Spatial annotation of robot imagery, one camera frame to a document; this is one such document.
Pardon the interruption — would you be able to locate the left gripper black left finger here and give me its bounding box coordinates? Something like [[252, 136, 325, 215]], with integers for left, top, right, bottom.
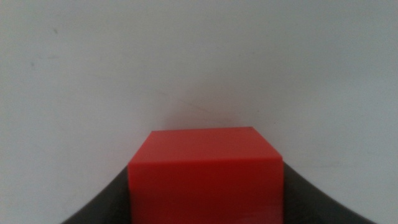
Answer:
[[61, 166, 132, 224]]

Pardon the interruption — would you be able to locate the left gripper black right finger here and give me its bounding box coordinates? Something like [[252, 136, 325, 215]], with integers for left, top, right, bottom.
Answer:
[[282, 162, 377, 224]]

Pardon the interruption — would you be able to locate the red cube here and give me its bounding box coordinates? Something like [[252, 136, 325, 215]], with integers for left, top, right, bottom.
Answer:
[[127, 126, 284, 224]]

